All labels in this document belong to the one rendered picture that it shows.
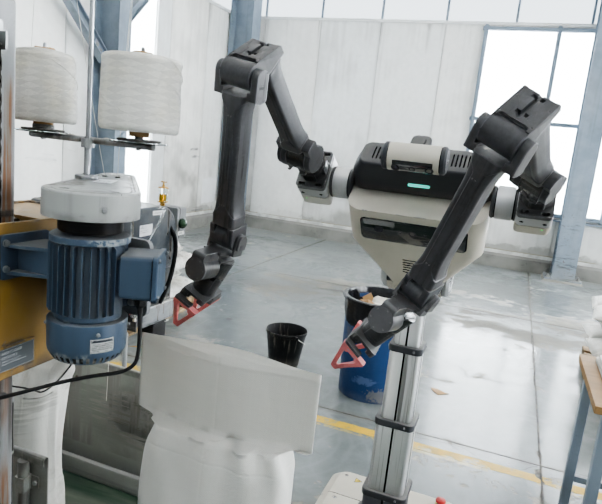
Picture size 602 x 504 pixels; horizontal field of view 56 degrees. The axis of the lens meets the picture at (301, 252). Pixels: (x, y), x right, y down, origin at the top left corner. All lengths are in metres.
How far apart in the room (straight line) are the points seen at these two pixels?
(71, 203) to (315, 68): 8.94
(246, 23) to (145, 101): 9.09
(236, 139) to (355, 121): 8.37
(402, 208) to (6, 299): 0.98
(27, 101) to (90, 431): 1.26
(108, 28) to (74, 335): 6.55
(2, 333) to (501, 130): 1.00
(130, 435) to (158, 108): 1.26
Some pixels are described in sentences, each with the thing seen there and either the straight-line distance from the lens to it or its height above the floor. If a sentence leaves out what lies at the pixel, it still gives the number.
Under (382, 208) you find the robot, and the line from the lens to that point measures 1.58.
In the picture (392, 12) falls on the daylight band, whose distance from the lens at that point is 9.73.
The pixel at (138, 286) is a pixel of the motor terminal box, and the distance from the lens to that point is 1.12.
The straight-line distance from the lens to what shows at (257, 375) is 1.39.
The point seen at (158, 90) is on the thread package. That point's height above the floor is 1.61.
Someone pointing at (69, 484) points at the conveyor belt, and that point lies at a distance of 2.14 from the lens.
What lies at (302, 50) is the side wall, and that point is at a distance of 10.03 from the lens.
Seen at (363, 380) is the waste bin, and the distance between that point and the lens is 3.64.
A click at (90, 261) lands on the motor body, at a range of 1.10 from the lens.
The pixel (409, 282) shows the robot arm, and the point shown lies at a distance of 1.23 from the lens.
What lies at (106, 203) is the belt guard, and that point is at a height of 1.40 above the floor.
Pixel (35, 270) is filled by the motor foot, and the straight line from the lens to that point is 1.20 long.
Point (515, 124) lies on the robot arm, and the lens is 1.06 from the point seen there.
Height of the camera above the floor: 1.54
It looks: 11 degrees down
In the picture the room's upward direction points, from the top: 6 degrees clockwise
